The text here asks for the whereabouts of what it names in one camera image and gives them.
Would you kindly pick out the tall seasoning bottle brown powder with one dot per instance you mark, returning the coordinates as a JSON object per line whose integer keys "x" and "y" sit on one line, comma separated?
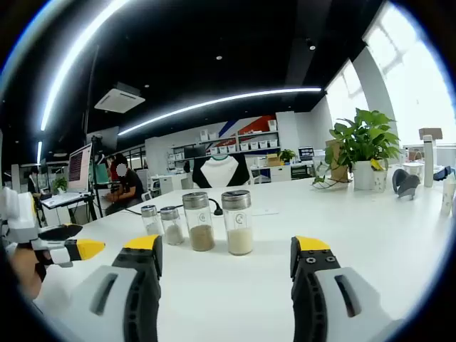
{"x": 201, "y": 228}

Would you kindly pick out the lit blue screen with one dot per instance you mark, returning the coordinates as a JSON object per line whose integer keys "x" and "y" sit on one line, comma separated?
{"x": 305, "y": 152}

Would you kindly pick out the patterned paper cup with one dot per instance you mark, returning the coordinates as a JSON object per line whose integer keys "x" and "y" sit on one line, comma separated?
{"x": 379, "y": 181}

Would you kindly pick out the ceiling air conditioner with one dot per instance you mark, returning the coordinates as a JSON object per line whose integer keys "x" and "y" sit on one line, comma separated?
{"x": 120, "y": 98}

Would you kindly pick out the black monitor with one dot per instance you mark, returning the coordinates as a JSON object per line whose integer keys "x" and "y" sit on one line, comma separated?
{"x": 194, "y": 151}

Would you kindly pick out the green plant in white pot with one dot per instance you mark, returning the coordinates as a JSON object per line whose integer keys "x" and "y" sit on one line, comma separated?
{"x": 363, "y": 146}

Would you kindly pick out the computer monitor on stand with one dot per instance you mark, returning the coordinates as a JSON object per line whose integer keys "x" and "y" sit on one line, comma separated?
{"x": 79, "y": 167}

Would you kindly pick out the small seasoning bottle grey powder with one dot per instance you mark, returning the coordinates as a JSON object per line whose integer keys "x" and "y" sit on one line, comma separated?
{"x": 172, "y": 228}

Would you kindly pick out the long ceiling light strip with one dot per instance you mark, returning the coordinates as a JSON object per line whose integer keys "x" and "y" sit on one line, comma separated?
{"x": 221, "y": 101}
{"x": 75, "y": 53}

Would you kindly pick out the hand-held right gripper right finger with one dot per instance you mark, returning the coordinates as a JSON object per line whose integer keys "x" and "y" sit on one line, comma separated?
{"x": 320, "y": 306}

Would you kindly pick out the small leafy floor plant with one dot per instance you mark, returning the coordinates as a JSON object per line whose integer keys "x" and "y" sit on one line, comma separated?
{"x": 60, "y": 184}

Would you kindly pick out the tall white flask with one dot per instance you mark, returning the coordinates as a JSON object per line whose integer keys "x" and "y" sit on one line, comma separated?
{"x": 428, "y": 164}

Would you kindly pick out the white cup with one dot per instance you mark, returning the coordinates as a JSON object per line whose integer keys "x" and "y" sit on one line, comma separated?
{"x": 447, "y": 197}

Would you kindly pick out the short ceiling light strip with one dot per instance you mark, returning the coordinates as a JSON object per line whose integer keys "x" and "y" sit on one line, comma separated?
{"x": 39, "y": 152}

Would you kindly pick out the small seasoning bottle white powder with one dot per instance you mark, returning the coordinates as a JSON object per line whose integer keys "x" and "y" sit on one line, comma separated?
{"x": 152, "y": 222}

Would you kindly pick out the tall seasoning bottle white powder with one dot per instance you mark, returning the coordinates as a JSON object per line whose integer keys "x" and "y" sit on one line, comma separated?
{"x": 239, "y": 231}

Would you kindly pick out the shelf with white storage boxes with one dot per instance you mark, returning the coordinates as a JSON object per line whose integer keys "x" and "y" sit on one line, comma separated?
{"x": 249, "y": 144}

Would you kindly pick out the cardboard box by window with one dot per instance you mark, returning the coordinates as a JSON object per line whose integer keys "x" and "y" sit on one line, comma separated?
{"x": 430, "y": 133}

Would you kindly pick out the brown paper bag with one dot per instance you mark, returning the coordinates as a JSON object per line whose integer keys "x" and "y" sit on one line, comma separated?
{"x": 336, "y": 167}

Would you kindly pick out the small open cardboard box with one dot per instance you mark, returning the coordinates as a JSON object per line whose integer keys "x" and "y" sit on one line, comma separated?
{"x": 273, "y": 160}

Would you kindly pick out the grey curved plastic object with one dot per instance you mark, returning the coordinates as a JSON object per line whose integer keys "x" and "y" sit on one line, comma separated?
{"x": 406, "y": 183}

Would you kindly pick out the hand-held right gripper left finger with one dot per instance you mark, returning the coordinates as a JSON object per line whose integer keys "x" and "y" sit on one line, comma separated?
{"x": 117, "y": 295}

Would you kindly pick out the person's left hand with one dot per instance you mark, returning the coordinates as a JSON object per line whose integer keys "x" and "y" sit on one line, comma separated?
{"x": 25, "y": 270}

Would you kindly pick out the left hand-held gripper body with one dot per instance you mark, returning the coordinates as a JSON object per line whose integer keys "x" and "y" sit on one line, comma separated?
{"x": 19, "y": 213}

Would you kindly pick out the small green potted plant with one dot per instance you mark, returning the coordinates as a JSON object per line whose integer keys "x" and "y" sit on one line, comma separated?
{"x": 287, "y": 155}

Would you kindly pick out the black tripod stand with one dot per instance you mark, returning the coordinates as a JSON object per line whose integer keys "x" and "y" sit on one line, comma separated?
{"x": 95, "y": 178}

